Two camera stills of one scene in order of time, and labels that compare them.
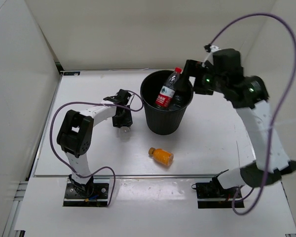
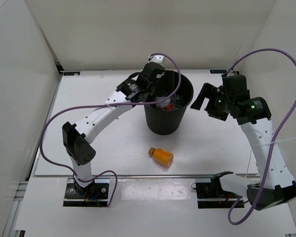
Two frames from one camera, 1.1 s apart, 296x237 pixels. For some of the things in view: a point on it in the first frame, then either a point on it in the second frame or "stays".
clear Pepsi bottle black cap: [125, 133] to [163, 103]
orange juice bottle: [161, 156] stays
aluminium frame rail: [130, 176] stays
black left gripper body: [124, 119] to [159, 88]
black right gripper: [193, 68] to [206, 91]
